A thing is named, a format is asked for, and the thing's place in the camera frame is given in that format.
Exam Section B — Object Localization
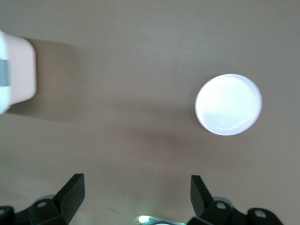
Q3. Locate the white lidded lunch box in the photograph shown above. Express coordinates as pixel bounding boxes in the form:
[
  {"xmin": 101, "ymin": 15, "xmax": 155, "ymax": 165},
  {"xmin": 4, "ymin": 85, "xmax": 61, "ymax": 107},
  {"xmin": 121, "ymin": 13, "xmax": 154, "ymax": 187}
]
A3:
[{"xmin": 0, "ymin": 30, "xmax": 36, "ymax": 115}]

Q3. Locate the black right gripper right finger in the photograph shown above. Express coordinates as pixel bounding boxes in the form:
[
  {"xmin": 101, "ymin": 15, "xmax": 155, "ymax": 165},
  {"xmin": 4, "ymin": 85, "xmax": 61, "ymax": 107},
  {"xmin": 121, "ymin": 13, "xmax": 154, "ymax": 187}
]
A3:
[{"xmin": 187, "ymin": 175, "xmax": 285, "ymax": 225}]

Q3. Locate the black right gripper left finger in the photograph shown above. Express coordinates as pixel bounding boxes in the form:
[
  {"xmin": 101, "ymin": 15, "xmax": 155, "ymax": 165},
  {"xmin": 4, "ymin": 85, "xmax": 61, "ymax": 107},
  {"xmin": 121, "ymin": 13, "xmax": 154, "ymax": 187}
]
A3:
[{"xmin": 0, "ymin": 173, "xmax": 85, "ymax": 225}]

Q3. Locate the pale pink round plate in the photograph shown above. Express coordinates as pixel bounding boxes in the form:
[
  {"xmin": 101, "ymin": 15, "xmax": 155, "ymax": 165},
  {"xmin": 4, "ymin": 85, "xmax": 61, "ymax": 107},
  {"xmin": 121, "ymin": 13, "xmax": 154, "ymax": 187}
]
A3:
[{"xmin": 195, "ymin": 74, "xmax": 263, "ymax": 136}]

